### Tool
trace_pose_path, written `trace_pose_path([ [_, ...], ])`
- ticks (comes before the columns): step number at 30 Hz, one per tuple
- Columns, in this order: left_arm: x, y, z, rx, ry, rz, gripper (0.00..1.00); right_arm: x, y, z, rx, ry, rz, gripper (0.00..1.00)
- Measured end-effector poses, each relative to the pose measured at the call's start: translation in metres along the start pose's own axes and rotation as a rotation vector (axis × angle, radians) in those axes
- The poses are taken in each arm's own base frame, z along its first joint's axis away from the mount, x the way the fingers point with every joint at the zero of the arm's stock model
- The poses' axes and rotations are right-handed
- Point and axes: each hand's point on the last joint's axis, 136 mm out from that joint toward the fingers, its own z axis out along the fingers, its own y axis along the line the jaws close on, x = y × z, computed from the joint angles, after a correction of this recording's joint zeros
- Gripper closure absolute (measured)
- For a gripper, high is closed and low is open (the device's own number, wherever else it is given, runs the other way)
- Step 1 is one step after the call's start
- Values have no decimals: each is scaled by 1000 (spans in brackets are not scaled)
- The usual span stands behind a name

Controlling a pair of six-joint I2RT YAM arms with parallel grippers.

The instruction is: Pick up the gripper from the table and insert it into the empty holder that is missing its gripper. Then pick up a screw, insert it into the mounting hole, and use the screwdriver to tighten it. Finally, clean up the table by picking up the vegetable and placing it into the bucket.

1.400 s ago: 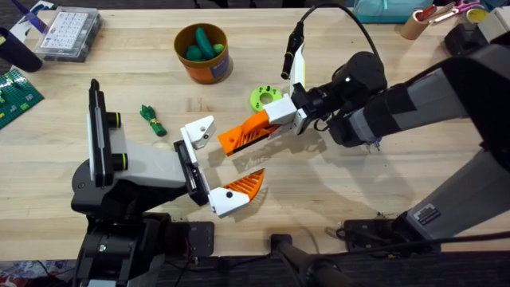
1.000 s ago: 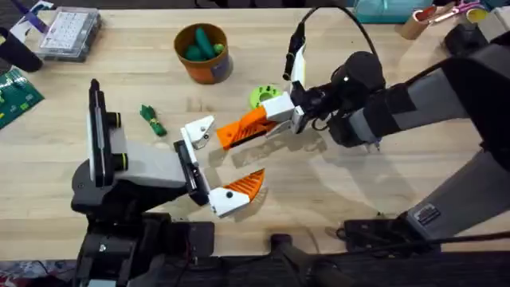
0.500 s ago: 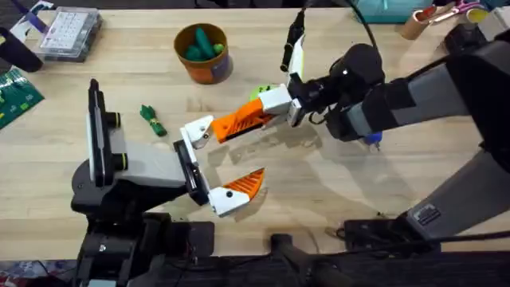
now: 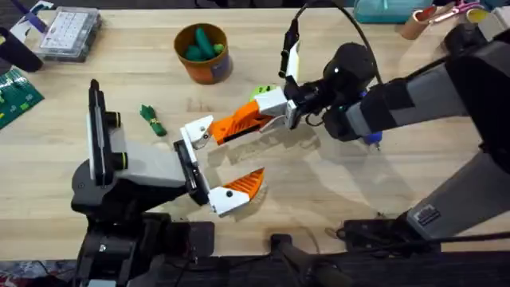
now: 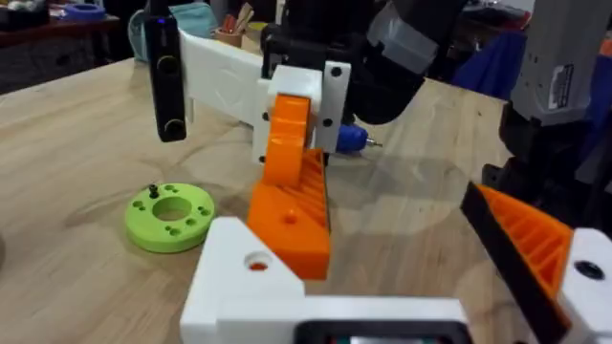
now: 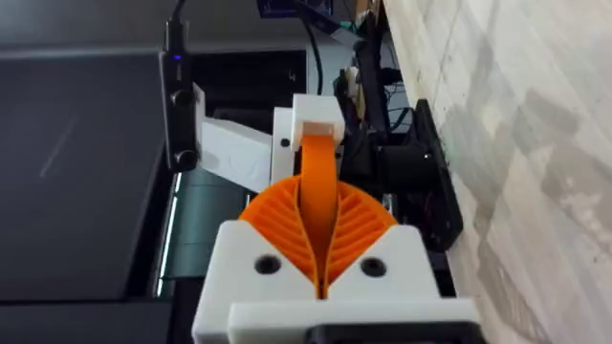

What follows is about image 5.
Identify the green disc with holes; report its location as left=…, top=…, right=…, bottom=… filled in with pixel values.
left=124, top=182, right=216, bottom=254

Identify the blue tape roll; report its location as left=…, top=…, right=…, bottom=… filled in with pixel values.
left=63, top=3, right=107, bottom=23

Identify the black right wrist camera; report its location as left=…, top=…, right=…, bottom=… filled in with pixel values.
left=143, top=0, right=188, bottom=144

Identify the dark wooden side table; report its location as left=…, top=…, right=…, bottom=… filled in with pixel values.
left=0, top=13, right=121, bottom=95

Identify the blue cloth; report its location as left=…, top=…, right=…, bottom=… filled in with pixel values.
left=450, top=30, right=528, bottom=101

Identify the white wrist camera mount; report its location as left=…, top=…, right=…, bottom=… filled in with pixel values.
left=178, top=28, right=265, bottom=126

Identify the bare white left gripper left finger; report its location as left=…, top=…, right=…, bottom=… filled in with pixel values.
left=180, top=216, right=306, bottom=344

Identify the white orange left gripper right finger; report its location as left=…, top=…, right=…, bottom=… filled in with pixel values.
left=460, top=181, right=612, bottom=344

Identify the cup with wooden tools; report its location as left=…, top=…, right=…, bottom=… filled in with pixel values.
left=213, top=3, right=255, bottom=49

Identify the blue electric screwdriver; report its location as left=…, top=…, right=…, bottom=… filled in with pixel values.
left=335, top=122, right=383, bottom=155

